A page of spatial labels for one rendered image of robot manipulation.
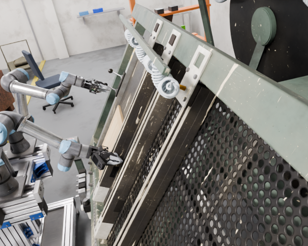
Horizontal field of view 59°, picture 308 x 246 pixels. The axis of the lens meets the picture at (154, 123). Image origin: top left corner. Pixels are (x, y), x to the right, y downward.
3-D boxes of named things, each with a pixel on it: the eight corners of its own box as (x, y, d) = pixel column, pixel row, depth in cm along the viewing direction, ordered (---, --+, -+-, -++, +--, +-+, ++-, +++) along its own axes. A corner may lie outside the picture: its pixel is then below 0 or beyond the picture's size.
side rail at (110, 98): (104, 136, 258) (93, 133, 254) (149, 23, 218) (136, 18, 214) (104, 140, 253) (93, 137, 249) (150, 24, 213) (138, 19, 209)
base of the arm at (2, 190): (-9, 199, 176) (-15, 188, 171) (-2, 184, 189) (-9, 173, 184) (16, 193, 178) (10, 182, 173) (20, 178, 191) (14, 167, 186)
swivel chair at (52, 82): (75, 96, 578) (57, 42, 520) (76, 108, 524) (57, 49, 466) (42, 104, 566) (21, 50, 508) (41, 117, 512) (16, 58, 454)
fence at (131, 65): (99, 150, 235) (95, 149, 233) (141, 45, 200) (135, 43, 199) (99, 153, 231) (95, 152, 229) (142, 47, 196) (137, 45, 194)
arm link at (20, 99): (12, 131, 226) (1, 71, 195) (24, 122, 239) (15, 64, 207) (25, 135, 225) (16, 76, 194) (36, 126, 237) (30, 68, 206)
